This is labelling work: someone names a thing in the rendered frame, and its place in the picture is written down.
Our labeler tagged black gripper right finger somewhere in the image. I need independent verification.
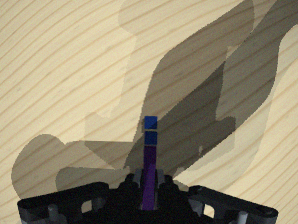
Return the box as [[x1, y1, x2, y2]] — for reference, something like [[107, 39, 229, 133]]
[[154, 169, 278, 224]]

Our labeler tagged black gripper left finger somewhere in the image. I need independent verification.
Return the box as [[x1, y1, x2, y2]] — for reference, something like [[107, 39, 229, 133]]
[[17, 168, 144, 224]]

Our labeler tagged small dark blue block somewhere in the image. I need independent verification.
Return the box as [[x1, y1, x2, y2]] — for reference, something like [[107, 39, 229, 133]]
[[144, 131, 157, 145], [144, 116, 157, 129]]

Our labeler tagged purple rod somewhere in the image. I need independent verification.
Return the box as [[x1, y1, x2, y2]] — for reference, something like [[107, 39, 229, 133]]
[[142, 146, 157, 210]]

